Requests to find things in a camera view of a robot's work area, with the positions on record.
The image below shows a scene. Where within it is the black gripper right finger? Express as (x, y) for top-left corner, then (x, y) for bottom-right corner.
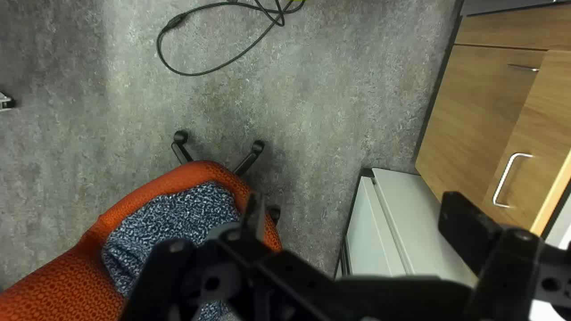
(438, 190), (571, 321)

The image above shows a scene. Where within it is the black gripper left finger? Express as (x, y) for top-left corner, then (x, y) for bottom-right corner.
(122, 191), (336, 321)

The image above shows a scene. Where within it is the white refrigerator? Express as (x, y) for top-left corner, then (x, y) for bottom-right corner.
(336, 167), (481, 290)

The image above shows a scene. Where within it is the wooden base cabinet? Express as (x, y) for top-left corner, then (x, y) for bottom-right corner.
(415, 0), (571, 231)

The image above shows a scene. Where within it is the orange office chair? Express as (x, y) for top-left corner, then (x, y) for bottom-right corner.
(0, 129), (286, 321)

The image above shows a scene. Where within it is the small grey object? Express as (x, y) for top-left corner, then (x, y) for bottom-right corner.
(0, 92), (18, 113)

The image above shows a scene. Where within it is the thin black floor cable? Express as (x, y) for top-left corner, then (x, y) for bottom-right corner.
(156, 0), (309, 79)

